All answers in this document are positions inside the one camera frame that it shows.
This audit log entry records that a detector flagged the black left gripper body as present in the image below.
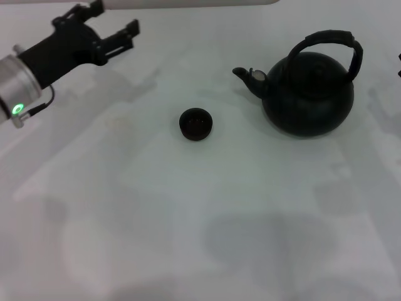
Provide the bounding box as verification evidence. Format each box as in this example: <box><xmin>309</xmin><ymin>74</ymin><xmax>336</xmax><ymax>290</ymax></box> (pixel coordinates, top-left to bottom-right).
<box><xmin>18</xmin><ymin>22</ymin><xmax>108</xmax><ymax>90</ymax></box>

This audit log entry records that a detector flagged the black round teapot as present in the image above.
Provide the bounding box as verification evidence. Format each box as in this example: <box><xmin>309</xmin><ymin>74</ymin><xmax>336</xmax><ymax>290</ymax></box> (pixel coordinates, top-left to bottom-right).
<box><xmin>232</xmin><ymin>29</ymin><xmax>365</xmax><ymax>138</ymax></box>

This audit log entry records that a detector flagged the small dark teacup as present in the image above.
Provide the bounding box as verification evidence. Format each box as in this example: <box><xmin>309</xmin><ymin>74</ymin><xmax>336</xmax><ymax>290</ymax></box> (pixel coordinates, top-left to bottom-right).
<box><xmin>179</xmin><ymin>107</ymin><xmax>215</xmax><ymax>142</ymax></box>

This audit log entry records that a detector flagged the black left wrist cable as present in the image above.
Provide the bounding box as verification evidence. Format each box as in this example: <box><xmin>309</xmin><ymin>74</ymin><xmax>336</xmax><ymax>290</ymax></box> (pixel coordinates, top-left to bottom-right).
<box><xmin>27</xmin><ymin>83</ymin><xmax>56</xmax><ymax>114</ymax></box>

